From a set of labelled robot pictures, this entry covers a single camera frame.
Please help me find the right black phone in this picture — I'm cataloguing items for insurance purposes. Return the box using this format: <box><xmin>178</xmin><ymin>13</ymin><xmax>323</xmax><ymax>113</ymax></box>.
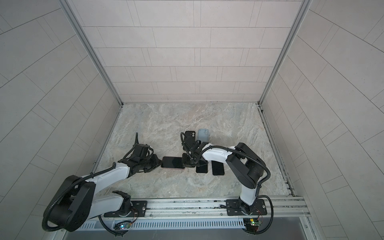
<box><xmin>211</xmin><ymin>161</ymin><xmax>225</xmax><ymax>176</ymax></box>

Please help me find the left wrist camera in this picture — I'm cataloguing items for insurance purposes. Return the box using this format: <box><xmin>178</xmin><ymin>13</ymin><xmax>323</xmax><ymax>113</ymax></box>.
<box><xmin>133</xmin><ymin>144</ymin><xmax>150</xmax><ymax>158</ymax></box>

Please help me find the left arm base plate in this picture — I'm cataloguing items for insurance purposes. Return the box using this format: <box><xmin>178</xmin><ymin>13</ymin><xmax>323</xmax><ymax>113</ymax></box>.
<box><xmin>103</xmin><ymin>201</ymin><xmax>148</xmax><ymax>218</ymax></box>

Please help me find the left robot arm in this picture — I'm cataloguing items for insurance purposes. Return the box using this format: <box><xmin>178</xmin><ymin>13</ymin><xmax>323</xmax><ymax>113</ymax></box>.
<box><xmin>42</xmin><ymin>155</ymin><xmax>162</xmax><ymax>232</ymax></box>

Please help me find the right circuit board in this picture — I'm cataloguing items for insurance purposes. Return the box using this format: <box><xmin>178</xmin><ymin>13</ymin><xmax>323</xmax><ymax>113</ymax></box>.
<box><xmin>243</xmin><ymin>219</ymin><xmax>263</xmax><ymax>231</ymax></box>

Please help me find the light blue phone case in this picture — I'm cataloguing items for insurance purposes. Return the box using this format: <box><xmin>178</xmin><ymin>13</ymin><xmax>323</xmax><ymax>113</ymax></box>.
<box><xmin>198</xmin><ymin>129</ymin><xmax>210</xmax><ymax>142</ymax></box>

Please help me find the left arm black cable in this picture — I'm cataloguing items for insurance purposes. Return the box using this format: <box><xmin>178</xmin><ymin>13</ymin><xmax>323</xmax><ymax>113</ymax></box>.
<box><xmin>41</xmin><ymin>131</ymin><xmax>139</xmax><ymax>237</ymax></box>

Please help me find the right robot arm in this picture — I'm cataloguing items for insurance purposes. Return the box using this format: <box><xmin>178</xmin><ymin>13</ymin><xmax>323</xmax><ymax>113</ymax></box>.
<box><xmin>182</xmin><ymin>141</ymin><xmax>271</xmax><ymax>215</ymax></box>

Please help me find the black phone case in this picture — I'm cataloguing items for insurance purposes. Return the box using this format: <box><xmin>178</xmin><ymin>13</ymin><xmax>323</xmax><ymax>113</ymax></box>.
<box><xmin>184</xmin><ymin>131</ymin><xmax>196</xmax><ymax>145</ymax></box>

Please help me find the aluminium mounting rail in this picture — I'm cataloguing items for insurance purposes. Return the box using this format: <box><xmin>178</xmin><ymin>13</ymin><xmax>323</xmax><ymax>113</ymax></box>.
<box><xmin>58</xmin><ymin>196</ymin><xmax>310</xmax><ymax>222</ymax></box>

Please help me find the middle black phone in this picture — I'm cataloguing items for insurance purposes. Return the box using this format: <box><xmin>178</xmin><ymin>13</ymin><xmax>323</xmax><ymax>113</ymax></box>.
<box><xmin>196</xmin><ymin>161</ymin><xmax>208</xmax><ymax>174</ymax></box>

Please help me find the circuit board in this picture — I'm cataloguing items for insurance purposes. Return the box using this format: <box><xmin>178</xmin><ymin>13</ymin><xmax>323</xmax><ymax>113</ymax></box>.
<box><xmin>243</xmin><ymin>219</ymin><xmax>263</xmax><ymax>231</ymax></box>
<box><xmin>114</xmin><ymin>221</ymin><xmax>131</xmax><ymax>231</ymax></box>

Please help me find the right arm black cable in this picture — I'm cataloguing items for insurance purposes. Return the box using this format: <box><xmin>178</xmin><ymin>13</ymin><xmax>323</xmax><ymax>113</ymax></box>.
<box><xmin>179</xmin><ymin>131</ymin><xmax>274</xmax><ymax>235</ymax></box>

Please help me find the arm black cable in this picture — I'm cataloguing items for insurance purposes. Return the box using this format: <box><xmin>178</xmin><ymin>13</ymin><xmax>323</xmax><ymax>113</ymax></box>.
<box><xmin>41</xmin><ymin>131</ymin><xmax>139</xmax><ymax>237</ymax></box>
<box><xmin>179</xmin><ymin>131</ymin><xmax>274</xmax><ymax>235</ymax></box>

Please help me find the left circuit board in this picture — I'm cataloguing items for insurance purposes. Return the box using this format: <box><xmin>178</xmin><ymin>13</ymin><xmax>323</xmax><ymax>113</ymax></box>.
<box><xmin>114</xmin><ymin>221</ymin><xmax>131</xmax><ymax>231</ymax></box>

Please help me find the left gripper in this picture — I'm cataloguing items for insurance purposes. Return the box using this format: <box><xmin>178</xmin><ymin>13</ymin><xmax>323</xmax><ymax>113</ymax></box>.
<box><xmin>139</xmin><ymin>154</ymin><xmax>165</xmax><ymax>172</ymax></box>

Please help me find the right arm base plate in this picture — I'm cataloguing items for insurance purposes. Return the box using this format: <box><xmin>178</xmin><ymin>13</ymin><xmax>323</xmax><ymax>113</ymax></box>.
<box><xmin>225</xmin><ymin>199</ymin><xmax>268</xmax><ymax>216</ymax></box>

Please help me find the ventilation grille strip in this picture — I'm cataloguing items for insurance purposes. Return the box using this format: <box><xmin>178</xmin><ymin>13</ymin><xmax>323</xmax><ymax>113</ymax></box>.
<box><xmin>77</xmin><ymin>218</ymin><xmax>245</xmax><ymax>231</ymax></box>

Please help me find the purple-edged black phone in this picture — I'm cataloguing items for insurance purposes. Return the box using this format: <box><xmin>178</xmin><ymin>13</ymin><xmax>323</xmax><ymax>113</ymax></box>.
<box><xmin>161</xmin><ymin>157</ymin><xmax>185</xmax><ymax>169</ymax></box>

